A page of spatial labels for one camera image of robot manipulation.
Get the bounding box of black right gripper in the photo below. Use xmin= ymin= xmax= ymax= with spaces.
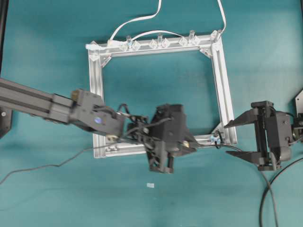
xmin=224 ymin=101 xmax=294 ymax=171

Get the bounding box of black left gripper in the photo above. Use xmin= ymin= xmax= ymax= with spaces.
xmin=146 ymin=104 xmax=198 ymax=174

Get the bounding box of black usb cable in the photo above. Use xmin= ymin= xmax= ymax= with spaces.
xmin=189 ymin=139 xmax=303 ymax=227

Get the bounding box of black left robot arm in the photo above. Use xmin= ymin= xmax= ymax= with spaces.
xmin=0 ymin=79 xmax=198 ymax=174

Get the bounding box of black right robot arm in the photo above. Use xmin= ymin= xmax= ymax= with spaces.
xmin=223 ymin=101 xmax=303 ymax=171

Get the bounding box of small clear tape piece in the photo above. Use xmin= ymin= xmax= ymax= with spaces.
xmin=146 ymin=183 xmax=155 ymax=188

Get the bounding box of black string loop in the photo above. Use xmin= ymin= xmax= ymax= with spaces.
xmin=209 ymin=131 xmax=225 ymax=149

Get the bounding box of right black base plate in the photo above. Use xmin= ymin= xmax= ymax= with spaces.
xmin=294 ymin=90 xmax=303 ymax=118

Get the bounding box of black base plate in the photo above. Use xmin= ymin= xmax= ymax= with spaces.
xmin=294 ymin=90 xmax=303 ymax=118
xmin=0 ymin=106 xmax=13 ymax=138

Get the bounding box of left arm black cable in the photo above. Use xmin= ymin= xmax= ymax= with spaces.
xmin=0 ymin=118 xmax=171 ymax=185

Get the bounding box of far aluminium standoff post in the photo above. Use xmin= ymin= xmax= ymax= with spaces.
xmin=188 ymin=30 xmax=195 ymax=44

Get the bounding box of aluminium standoff post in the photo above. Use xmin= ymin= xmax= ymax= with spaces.
xmin=126 ymin=35 xmax=132 ymax=48
xmin=188 ymin=30 xmax=195 ymax=44
xmin=157 ymin=33 xmax=163 ymax=47

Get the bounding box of aluminium extrusion frame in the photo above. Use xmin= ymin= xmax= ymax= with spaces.
xmin=86 ymin=31 xmax=237 ymax=145

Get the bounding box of middle aluminium standoff post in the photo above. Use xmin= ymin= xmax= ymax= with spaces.
xmin=157 ymin=33 xmax=163 ymax=47

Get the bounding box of near aluminium standoff post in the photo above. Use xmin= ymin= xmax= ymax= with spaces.
xmin=126 ymin=35 xmax=132 ymax=48

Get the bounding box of white flat ribbon cable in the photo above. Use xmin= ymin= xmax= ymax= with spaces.
xmin=107 ymin=0 xmax=227 ymax=47

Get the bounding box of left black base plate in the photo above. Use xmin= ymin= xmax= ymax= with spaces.
xmin=0 ymin=106 xmax=13 ymax=138

